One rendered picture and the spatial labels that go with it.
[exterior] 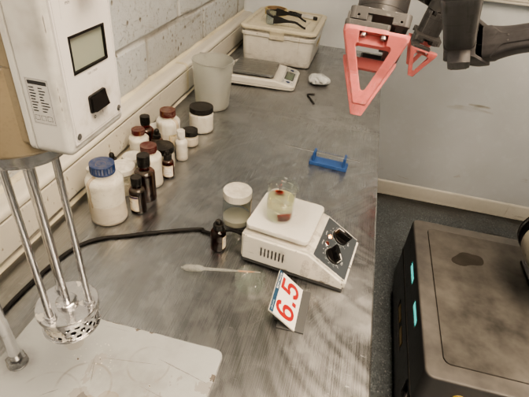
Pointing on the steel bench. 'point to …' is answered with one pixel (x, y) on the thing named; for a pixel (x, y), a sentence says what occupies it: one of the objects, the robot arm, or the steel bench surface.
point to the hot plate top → (309, 218)
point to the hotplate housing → (291, 256)
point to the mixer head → (54, 79)
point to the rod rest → (328, 163)
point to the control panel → (332, 246)
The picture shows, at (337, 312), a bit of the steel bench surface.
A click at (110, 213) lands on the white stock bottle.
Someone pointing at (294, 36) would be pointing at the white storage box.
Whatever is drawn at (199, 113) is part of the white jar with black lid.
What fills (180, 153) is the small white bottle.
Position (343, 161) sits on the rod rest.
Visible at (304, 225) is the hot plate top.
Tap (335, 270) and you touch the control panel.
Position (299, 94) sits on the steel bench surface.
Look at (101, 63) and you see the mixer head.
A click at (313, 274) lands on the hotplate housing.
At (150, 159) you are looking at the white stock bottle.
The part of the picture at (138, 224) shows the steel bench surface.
